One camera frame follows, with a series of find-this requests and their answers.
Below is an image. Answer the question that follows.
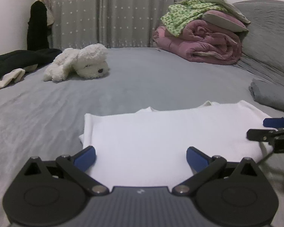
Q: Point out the white Pooh sweatshirt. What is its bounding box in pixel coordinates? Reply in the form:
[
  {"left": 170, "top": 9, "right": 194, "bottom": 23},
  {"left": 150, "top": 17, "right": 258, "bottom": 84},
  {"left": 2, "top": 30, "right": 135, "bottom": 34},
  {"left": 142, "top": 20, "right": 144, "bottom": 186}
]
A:
[{"left": 79, "top": 100, "right": 272, "bottom": 189}]

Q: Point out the folded grey garment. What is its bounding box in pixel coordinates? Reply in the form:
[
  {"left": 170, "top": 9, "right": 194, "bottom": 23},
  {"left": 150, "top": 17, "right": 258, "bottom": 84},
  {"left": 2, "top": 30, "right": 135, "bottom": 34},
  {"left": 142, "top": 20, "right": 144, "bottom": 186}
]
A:
[{"left": 249, "top": 79, "right": 284, "bottom": 112}]

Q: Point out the grey bed blanket roll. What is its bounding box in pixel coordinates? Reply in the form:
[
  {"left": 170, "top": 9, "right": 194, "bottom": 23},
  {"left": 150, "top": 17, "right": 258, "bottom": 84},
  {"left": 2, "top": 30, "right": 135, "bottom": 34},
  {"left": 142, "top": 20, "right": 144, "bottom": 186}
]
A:
[{"left": 231, "top": 0, "right": 284, "bottom": 93}]

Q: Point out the cream cloth under black garment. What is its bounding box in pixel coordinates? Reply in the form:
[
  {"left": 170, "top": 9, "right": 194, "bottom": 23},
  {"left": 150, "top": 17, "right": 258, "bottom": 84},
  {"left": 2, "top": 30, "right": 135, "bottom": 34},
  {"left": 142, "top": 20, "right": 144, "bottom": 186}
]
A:
[{"left": 0, "top": 68, "right": 25, "bottom": 89}]

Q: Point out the folded mauve comforter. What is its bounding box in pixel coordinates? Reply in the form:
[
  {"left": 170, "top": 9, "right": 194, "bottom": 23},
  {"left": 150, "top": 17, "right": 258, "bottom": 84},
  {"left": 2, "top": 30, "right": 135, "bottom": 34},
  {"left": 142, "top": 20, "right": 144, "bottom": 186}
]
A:
[{"left": 153, "top": 19, "right": 242, "bottom": 65}]

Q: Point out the mauve and cream pillow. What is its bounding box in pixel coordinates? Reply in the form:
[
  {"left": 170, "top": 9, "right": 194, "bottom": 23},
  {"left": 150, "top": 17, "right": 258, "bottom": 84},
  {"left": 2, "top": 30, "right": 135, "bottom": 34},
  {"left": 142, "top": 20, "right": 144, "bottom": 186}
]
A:
[{"left": 198, "top": 0, "right": 251, "bottom": 32}]

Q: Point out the white plush dog toy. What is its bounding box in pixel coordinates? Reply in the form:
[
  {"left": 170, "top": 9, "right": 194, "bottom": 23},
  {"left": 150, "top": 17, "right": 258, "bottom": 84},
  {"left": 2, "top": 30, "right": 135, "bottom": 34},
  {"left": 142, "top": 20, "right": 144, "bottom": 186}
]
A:
[{"left": 43, "top": 44, "right": 110, "bottom": 82}]

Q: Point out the black garment on bed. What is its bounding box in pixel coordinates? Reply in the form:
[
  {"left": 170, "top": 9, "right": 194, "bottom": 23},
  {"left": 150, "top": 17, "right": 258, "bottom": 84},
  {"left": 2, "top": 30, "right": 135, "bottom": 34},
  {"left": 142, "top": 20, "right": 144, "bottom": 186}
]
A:
[{"left": 0, "top": 49, "right": 62, "bottom": 78}]

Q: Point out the black hanging garment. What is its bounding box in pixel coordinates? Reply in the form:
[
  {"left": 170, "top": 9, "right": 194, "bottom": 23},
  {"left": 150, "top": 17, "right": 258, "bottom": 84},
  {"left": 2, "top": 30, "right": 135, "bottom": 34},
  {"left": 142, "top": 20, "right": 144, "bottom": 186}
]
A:
[{"left": 27, "top": 1, "right": 50, "bottom": 51}]

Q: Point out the green patterned cloth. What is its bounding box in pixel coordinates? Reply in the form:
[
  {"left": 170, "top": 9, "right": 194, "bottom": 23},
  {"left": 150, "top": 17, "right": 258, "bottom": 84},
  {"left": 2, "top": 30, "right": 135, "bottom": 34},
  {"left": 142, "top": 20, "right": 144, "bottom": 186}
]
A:
[{"left": 161, "top": 0, "right": 227, "bottom": 37}]

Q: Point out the grey dotted curtain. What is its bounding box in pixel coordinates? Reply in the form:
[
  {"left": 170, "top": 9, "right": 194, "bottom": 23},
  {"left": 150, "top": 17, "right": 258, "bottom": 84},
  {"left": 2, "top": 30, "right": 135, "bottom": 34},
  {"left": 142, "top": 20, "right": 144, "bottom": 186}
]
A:
[{"left": 50, "top": 0, "right": 180, "bottom": 49}]

